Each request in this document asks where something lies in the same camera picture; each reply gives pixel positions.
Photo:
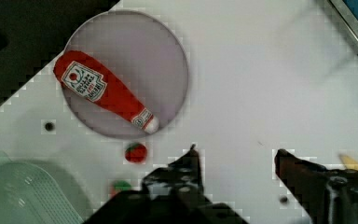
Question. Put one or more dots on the red plush ketchup bottle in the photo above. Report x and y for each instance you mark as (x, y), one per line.
(88, 78)

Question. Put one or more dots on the green perforated colander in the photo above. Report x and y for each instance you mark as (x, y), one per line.
(40, 192)

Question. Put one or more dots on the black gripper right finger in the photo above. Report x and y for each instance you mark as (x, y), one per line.
(329, 196)

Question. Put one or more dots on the yellow plush banana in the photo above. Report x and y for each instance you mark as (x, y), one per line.
(348, 162)

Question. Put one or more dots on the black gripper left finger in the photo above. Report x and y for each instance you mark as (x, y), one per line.
(169, 195)

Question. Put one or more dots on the red toy strawberry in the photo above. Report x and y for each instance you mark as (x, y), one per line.
(118, 186)
(136, 153)

